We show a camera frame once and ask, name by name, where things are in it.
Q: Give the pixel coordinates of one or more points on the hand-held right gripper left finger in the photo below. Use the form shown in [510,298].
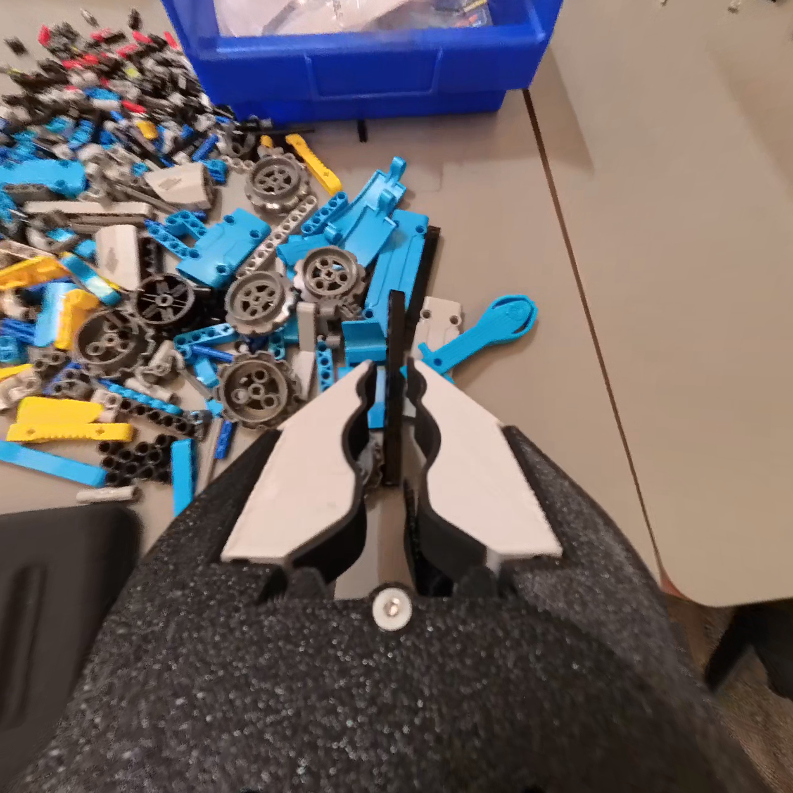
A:
[297,489]

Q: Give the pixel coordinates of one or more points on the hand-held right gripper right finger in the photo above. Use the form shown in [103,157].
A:
[489,489]

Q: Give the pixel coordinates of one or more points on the black toy beam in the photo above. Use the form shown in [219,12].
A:
[395,347]

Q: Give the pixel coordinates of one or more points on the pile of toy brick pieces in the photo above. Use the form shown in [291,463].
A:
[186,279]

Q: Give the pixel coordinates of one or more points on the black perforated board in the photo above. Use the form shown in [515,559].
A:
[56,588]

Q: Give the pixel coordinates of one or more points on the blue plastic bin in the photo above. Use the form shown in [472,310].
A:
[372,74]

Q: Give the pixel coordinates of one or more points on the clear plastic bags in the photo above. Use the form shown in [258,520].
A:
[347,15]

